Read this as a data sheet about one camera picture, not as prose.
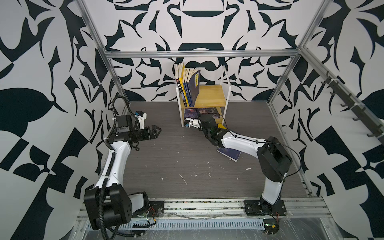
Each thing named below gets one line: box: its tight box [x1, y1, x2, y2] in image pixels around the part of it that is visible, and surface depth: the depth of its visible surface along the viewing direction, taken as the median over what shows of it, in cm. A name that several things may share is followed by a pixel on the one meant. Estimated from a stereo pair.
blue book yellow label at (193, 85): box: [187, 68, 201, 107], surface depth 83 cm
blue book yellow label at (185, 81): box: [182, 68, 192, 107], surface depth 82 cm
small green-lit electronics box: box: [263, 218, 280, 235], surface depth 73 cm
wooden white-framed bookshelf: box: [175, 65, 232, 128], surface depth 93 cm
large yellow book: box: [179, 63, 189, 108], surface depth 81 cm
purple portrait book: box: [184, 107, 220, 119], surface depth 93 cm
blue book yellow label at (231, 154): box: [217, 147, 242, 163], surface depth 91 cm
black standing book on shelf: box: [174, 62, 188, 108], surface depth 81 cm
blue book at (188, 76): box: [185, 68, 195, 107], surface depth 83 cm
